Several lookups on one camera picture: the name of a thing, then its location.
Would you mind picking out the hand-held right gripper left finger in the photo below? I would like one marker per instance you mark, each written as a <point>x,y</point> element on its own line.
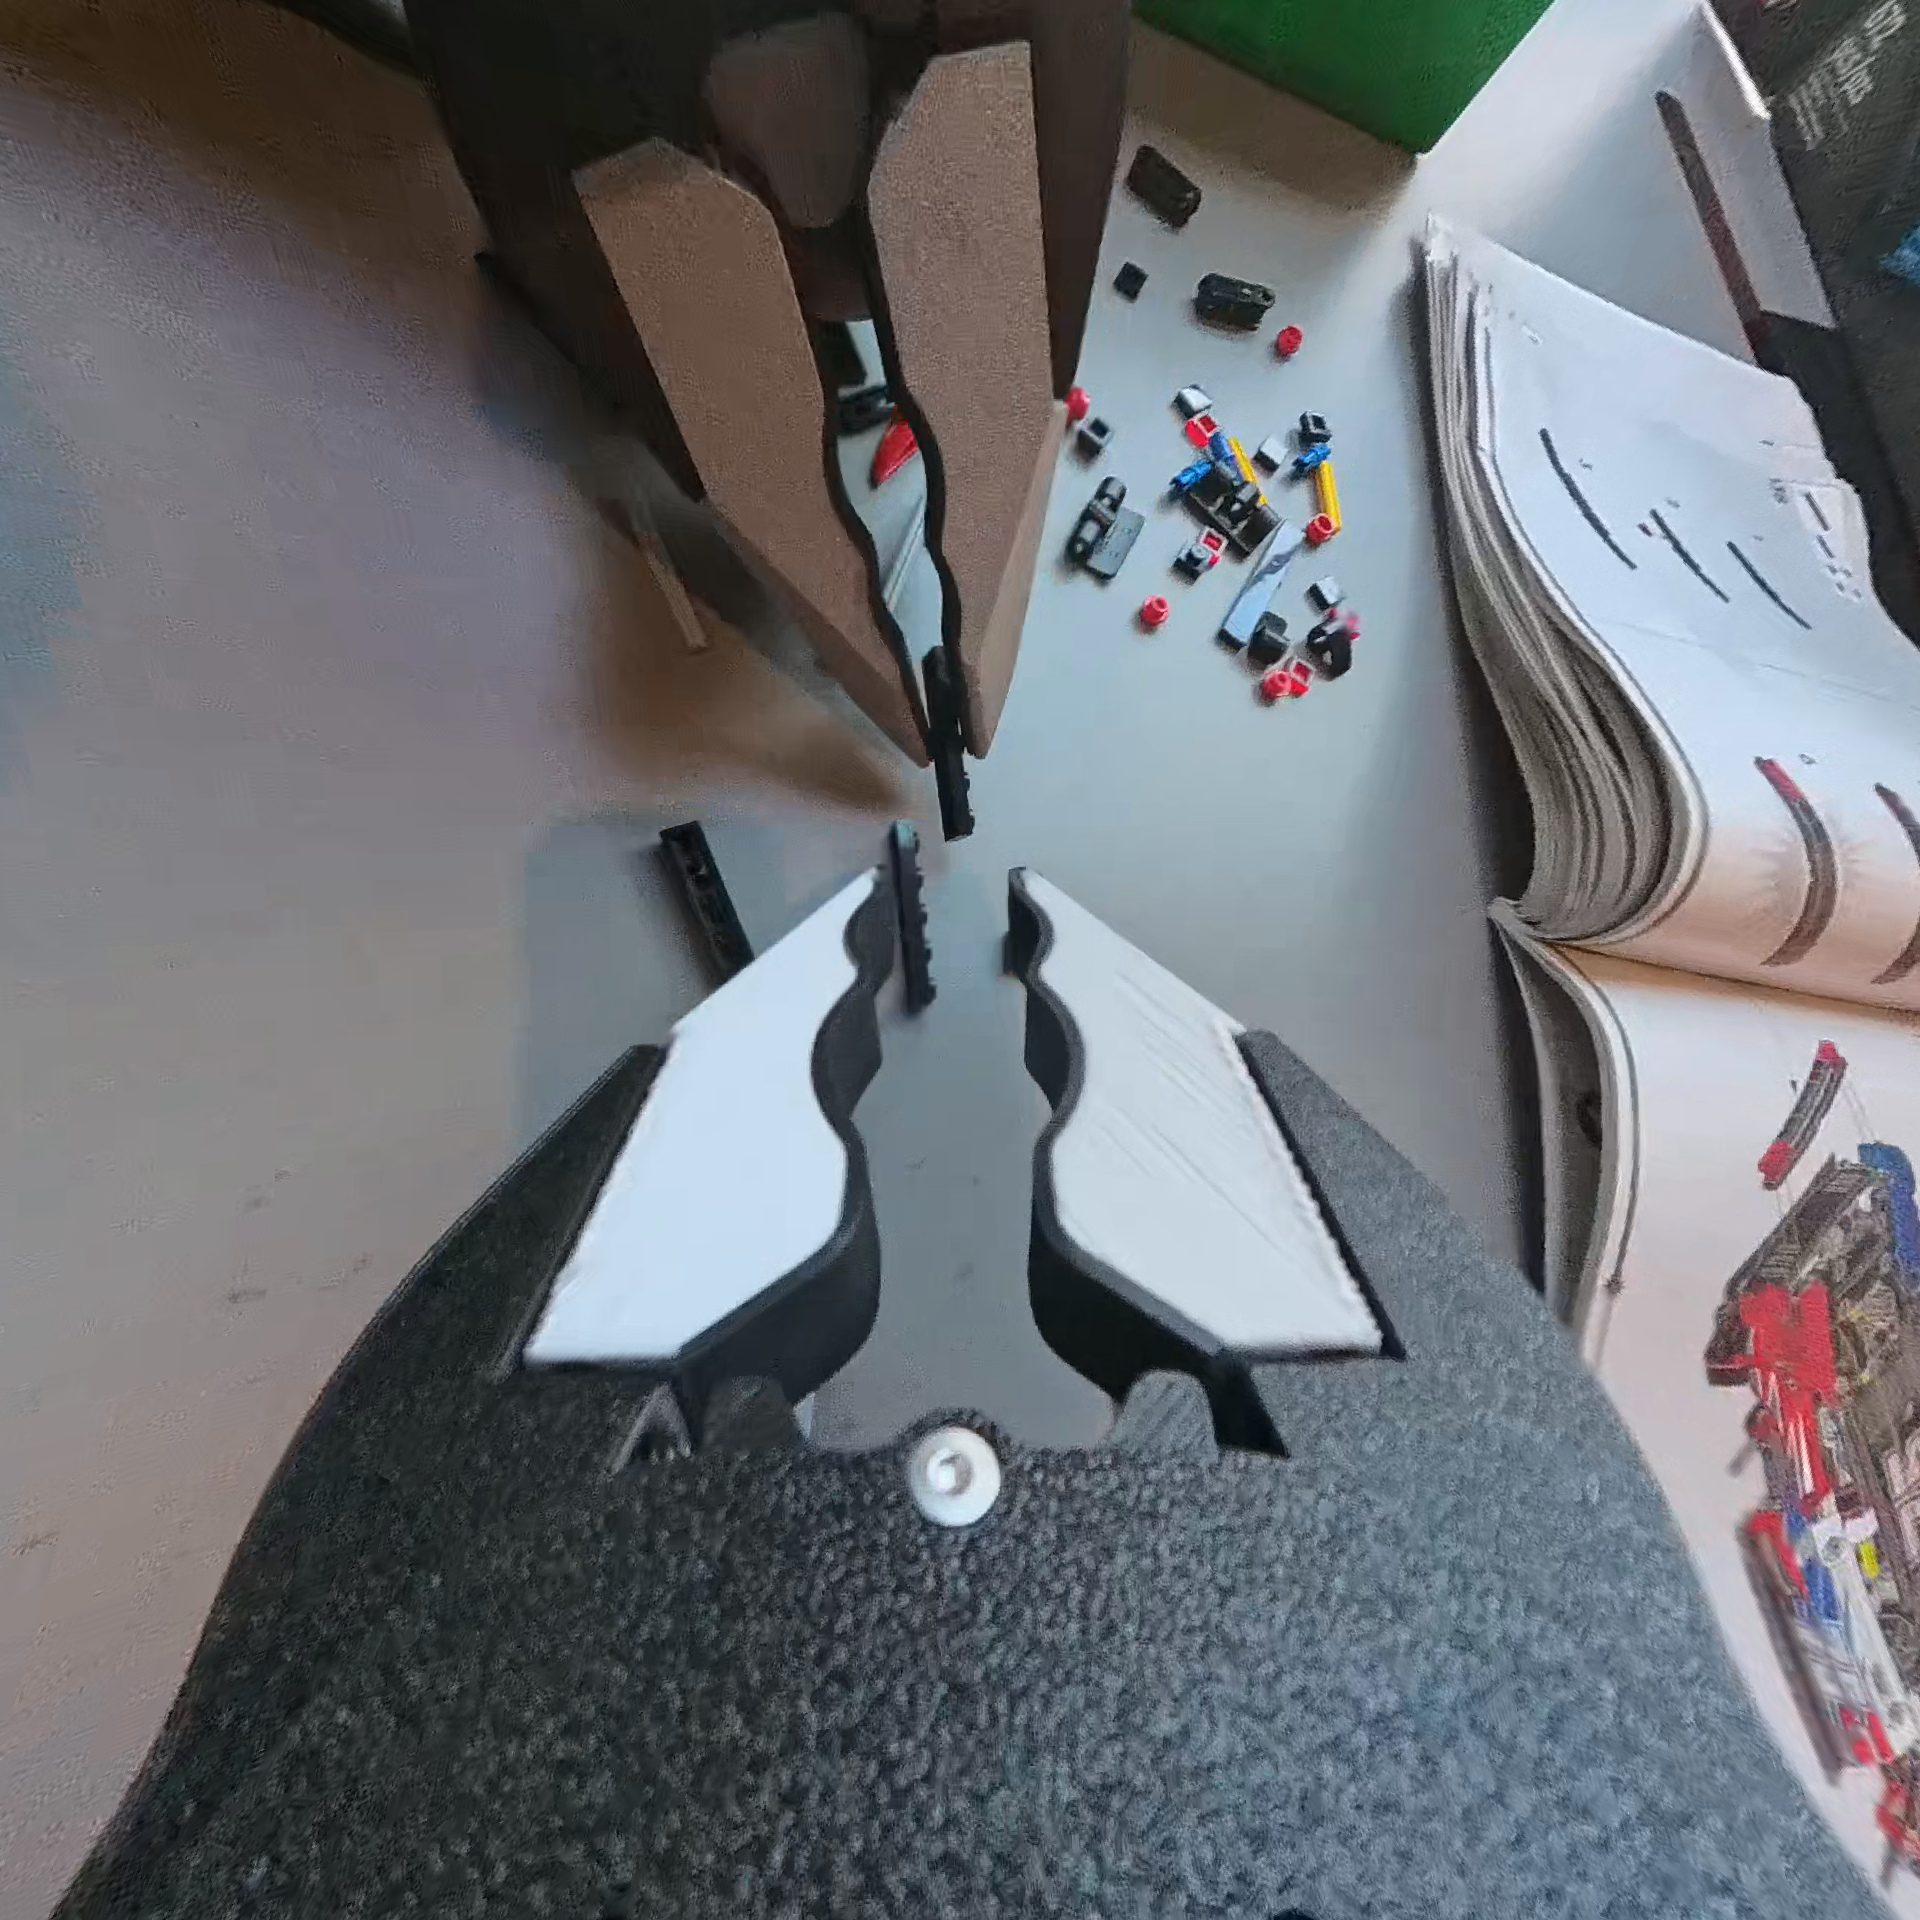
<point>704,1202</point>

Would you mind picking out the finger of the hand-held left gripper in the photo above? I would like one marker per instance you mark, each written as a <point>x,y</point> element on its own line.
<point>720,346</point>
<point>976,299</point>

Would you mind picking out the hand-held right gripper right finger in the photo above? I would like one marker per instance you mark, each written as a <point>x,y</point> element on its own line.
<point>1203,1187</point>

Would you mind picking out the black brick plate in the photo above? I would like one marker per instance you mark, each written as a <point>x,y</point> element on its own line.
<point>909,922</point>
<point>946,752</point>
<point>704,901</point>

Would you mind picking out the red wedge brick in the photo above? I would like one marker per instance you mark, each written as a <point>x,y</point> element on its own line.
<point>894,452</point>

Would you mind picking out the short black brick liftarm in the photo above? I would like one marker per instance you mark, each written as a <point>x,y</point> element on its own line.
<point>1163,184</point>

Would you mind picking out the black pin connector brick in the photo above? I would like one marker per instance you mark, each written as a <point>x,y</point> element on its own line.
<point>1233,296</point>

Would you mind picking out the green plastic bin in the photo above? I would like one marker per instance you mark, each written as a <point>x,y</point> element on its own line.
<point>1349,60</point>

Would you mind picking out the open instruction booklet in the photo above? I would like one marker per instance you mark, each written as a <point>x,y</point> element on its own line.
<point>1620,601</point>

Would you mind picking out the toy car set box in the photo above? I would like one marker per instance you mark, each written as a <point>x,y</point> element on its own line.
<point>1848,135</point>

